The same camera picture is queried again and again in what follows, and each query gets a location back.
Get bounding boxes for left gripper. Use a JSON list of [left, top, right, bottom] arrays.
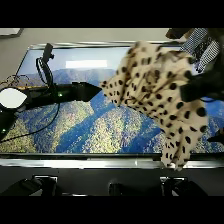
[[71, 81, 94, 103]]

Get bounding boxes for cream black-spotted garment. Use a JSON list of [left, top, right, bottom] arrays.
[[99, 39, 210, 172]]

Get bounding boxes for brown garment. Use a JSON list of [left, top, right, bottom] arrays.
[[165, 28, 194, 41]]

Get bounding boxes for black white checked shirt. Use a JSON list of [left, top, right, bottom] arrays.
[[181, 28, 222, 74]]

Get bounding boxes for black cable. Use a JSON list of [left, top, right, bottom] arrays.
[[34, 56, 55, 90], [0, 99, 62, 144]]

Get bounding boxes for silver frame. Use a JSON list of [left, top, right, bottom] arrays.
[[0, 154, 224, 197]]

